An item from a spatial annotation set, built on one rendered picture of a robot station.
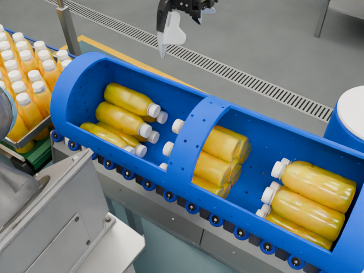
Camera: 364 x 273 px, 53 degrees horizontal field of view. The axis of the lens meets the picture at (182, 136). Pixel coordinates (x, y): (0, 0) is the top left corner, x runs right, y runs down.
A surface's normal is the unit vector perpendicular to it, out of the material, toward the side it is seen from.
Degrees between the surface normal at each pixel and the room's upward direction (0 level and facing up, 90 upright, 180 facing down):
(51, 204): 90
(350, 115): 0
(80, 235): 90
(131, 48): 0
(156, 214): 70
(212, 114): 1
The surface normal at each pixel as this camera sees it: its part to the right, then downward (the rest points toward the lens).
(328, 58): -0.03, -0.67
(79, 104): 0.85, 0.38
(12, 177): 0.54, -0.14
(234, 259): -0.51, 0.38
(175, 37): -0.46, 0.16
